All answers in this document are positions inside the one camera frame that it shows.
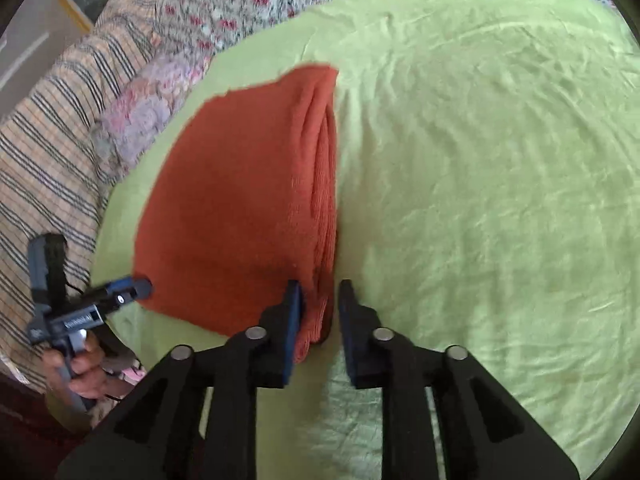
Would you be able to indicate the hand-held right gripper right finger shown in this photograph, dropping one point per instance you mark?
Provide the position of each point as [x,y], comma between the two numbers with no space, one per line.
[350,350]

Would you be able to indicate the plaid blanket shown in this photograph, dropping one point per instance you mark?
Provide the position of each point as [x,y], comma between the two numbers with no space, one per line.
[50,150]

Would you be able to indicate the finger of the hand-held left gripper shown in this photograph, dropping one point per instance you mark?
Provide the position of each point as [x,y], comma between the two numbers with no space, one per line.
[127,292]

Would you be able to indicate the floral rose quilt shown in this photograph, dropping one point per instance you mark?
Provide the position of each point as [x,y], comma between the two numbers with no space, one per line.
[240,0]

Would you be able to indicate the light green bed sheet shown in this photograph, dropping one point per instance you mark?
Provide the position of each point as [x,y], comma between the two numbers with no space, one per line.
[475,185]

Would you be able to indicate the person's left hand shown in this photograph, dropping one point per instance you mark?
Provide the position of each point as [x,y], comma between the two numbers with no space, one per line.
[87,370]

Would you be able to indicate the pastel floral cloth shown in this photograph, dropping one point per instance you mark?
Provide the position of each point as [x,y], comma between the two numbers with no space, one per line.
[145,115]

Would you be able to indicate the dark red garment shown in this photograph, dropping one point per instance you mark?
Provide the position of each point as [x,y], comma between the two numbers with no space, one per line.
[30,420]

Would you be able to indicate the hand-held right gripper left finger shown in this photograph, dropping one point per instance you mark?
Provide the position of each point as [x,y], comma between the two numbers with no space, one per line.
[292,340]

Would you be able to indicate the orange knit sweater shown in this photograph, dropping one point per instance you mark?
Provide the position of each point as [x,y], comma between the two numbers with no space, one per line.
[235,185]

